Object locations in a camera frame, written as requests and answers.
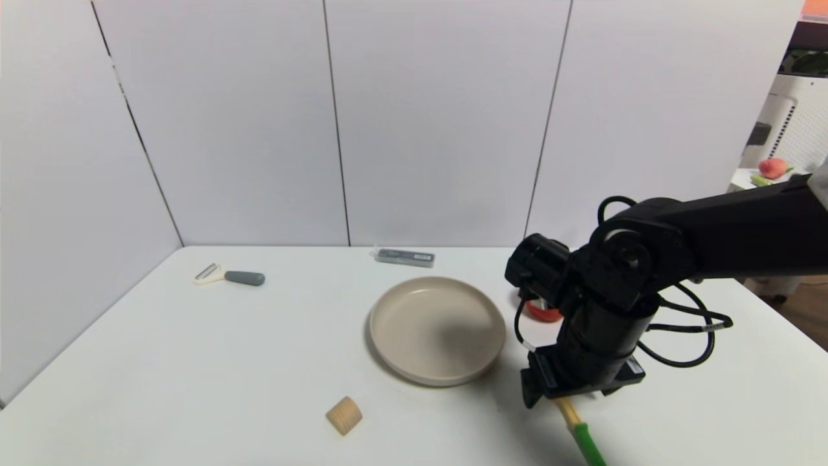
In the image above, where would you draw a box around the white side table top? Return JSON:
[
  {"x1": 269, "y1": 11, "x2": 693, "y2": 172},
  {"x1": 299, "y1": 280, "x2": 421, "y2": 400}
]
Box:
[{"x1": 729, "y1": 168, "x2": 809, "y2": 194}]

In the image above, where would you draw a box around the red apple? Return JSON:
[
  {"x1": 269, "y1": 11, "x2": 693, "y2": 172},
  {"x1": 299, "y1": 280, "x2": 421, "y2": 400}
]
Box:
[{"x1": 523, "y1": 299, "x2": 564, "y2": 323}]

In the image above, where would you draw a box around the dark screen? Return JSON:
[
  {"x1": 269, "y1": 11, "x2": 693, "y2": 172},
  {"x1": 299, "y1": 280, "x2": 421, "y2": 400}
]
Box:
[{"x1": 775, "y1": 26, "x2": 828, "y2": 80}]

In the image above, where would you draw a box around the white table pedestal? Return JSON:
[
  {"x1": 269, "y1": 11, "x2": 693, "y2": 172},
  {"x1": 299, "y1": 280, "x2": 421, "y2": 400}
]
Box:
[{"x1": 743, "y1": 277, "x2": 804, "y2": 305}]

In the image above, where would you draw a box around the beige brown round plate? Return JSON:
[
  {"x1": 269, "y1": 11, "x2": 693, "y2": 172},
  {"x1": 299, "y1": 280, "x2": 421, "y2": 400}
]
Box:
[{"x1": 367, "y1": 277, "x2": 507, "y2": 388}]

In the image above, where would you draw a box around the grey slim plastic case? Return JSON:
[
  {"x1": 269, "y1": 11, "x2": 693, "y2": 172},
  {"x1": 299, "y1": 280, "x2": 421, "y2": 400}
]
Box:
[{"x1": 372, "y1": 247, "x2": 435, "y2": 269}]

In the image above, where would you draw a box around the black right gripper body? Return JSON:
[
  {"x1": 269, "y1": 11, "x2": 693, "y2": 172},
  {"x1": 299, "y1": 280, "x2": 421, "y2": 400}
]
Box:
[{"x1": 527, "y1": 302, "x2": 646, "y2": 399}]

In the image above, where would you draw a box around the wooden spoon green handle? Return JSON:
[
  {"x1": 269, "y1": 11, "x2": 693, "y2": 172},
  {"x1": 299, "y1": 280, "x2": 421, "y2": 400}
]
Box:
[{"x1": 555, "y1": 397, "x2": 607, "y2": 466}]

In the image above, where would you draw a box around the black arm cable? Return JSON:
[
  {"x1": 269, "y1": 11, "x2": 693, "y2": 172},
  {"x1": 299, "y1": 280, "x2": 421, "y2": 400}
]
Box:
[{"x1": 596, "y1": 195, "x2": 735, "y2": 370}]

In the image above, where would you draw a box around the peeler with grey handle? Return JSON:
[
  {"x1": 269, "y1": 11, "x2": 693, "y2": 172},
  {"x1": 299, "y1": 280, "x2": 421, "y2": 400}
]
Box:
[{"x1": 194, "y1": 263, "x2": 267, "y2": 287}]

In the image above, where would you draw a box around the white pegboard stand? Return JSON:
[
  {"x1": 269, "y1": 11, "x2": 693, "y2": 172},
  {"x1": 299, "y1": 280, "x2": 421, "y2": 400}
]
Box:
[{"x1": 737, "y1": 74, "x2": 828, "y2": 174}]

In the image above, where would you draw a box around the small wooden cylinder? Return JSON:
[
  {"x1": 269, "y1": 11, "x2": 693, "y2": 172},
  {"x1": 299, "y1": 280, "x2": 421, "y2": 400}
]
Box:
[{"x1": 325, "y1": 395, "x2": 363, "y2": 435}]

